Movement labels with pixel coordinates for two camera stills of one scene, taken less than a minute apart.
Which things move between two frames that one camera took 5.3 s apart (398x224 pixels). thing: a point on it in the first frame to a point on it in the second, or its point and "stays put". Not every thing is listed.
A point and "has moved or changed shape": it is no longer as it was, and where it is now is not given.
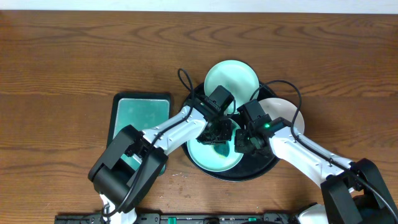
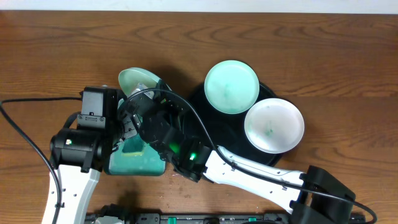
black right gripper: x=245 y=142 to x=137 y=109
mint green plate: x=203 y=156 has moved or changed shape
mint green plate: x=236 y=77 stays put
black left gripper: x=214 y=133 to x=123 y=130
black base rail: x=180 y=218 stays put
